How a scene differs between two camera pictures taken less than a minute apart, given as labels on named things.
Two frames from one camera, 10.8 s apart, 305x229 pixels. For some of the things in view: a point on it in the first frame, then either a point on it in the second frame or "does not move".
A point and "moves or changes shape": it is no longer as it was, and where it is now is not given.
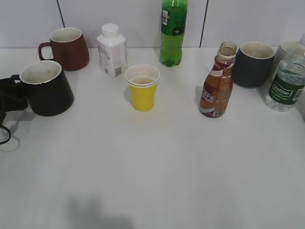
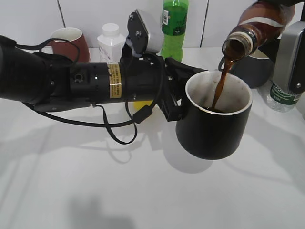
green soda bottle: (173, 19) does not move
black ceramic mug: (52, 95) moves or changes shape
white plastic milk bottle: (112, 51) does not move
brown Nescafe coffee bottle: (218, 88) → (260, 22)
